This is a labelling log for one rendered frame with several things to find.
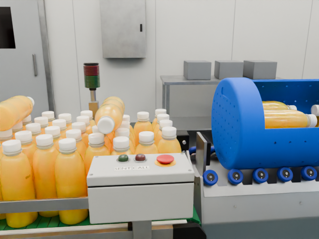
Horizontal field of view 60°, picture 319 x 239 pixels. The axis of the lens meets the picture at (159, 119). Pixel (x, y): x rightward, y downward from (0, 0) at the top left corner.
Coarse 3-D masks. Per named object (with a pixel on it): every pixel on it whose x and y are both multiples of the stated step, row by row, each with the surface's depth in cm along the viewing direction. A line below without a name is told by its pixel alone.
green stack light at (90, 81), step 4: (84, 76) 112; (88, 76) 111; (92, 76) 111; (96, 76) 112; (84, 80) 112; (88, 80) 111; (92, 80) 111; (96, 80) 112; (84, 84) 113; (88, 84) 112; (92, 84) 111; (96, 84) 112
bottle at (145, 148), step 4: (140, 144) 72; (144, 144) 70; (148, 144) 70; (152, 144) 72; (136, 148) 72; (140, 148) 70; (144, 148) 70; (148, 148) 70; (152, 148) 70; (156, 148) 72; (136, 152) 71; (140, 152) 70; (144, 152) 70; (148, 152) 70; (152, 152) 70; (156, 152) 71
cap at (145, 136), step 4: (140, 132) 72; (144, 132) 72; (148, 132) 72; (152, 132) 72; (140, 136) 70; (144, 136) 70; (148, 136) 70; (152, 136) 70; (140, 140) 71; (144, 140) 70; (148, 140) 70; (152, 140) 71
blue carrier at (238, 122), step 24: (216, 96) 92; (240, 96) 74; (264, 96) 98; (288, 96) 99; (312, 96) 100; (216, 120) 93; (240, 120) 73; (264, 120) 73; (216, 144) 94; (240, 144) 73; (264, 144) 74; (288, 144) 75; (312, 144) 75; (240, 168) 81
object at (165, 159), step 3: (159, 156) 56; (162, 156) 56; (165, 156) 56; (168, 156) 56; (171, 156) 56; (159, 159) 55; (162, 159) 55; (165, 159) 55; (168, 159) 55; (171, 159) 55; (162, 162) 54; (165, 162) 54; (168, 162) 54
